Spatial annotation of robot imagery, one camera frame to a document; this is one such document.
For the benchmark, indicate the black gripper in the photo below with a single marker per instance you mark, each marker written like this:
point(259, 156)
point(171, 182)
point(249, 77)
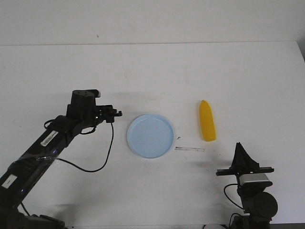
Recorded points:
point(106, 113)
point(243, 160)

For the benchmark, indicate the light blue round plate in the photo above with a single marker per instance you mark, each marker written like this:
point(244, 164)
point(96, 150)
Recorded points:
point(150, 136)

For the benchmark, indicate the yellow corn cob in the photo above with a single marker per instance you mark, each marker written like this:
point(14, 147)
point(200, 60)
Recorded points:
point(207, 121)

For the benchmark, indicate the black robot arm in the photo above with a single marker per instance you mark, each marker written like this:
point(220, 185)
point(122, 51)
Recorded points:
point(23, 174)
point(258, 206)

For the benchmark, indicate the clear tape strip on table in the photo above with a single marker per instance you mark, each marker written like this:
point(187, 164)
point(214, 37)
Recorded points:
point(189, 149)

